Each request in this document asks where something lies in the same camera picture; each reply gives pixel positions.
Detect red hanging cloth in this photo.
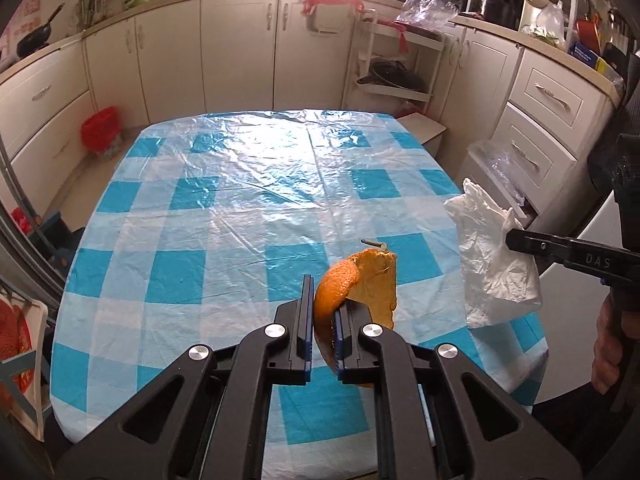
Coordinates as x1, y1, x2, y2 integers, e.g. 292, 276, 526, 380
390, 20, 416, 53

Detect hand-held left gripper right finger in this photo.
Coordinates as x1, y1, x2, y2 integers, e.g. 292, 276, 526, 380
335, 305, 583, 480

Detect white wooden stool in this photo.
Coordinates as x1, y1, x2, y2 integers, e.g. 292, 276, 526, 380
400, 114, 447, 158

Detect wall utensil rack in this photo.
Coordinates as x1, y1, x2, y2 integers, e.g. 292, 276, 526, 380
72, 0, 146, 31

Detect white hanging bin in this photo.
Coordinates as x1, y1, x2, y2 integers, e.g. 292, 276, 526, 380
307, 2, 351, 36

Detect clear bag in drawer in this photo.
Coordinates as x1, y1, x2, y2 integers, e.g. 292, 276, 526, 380
467, 140, 526, 206

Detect white storage rack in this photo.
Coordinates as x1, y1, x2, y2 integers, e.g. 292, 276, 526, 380
342, 17, 446, 116

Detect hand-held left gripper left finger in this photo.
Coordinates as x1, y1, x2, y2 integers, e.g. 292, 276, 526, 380
57, 275, 315, 480

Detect white base cabinets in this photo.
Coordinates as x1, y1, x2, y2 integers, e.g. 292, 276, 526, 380
0, 0, 621, 241

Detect black pan with lid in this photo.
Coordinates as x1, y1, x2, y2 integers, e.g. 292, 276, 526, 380
356, 59, 426, 92

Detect red pot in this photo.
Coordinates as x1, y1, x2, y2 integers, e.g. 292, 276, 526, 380
575, 17, 603, 48

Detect wooden folding rack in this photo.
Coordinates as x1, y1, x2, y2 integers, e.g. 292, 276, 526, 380
0, 290, 51, 441

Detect red ornament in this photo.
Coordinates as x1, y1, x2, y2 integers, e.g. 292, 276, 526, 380
0, 300, 33, 396

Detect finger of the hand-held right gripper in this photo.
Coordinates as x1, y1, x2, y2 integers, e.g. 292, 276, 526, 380
505, 227, 573, 258

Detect large orange peel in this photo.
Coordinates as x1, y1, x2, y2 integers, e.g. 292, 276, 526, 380
350, 240, 399, 333

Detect red plastic bin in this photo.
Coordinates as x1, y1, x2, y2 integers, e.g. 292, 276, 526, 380
81, 106, 121, 153

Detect black frying pan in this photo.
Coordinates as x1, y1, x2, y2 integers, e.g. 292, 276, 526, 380
16, 2, 66, 58

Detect grey door frame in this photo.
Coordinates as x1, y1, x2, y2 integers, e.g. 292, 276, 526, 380
0, 135, 66, 311

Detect small orange peel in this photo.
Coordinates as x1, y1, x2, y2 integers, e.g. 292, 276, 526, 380
314, 257, 376, 389

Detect white plastic bag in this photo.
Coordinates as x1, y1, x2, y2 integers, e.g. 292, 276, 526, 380
444, 178, 543, 330

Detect black kettle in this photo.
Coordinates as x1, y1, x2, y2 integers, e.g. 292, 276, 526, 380
480, 0, 511, 26

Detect crumpled clear plastic bag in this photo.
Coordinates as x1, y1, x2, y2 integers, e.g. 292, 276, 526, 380
396, 0, 460, 36

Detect blue box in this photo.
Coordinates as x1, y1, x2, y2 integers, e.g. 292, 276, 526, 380
567, 40, 608, 68

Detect open white drawer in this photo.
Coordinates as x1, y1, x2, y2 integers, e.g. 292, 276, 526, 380
457, 150, 538, 231

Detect person's right hand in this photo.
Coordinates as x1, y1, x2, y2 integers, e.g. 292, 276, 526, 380
594, 295, 627, 394

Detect blue checked tablecloth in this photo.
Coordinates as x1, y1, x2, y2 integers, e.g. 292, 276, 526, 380
49, 108, 548, 446

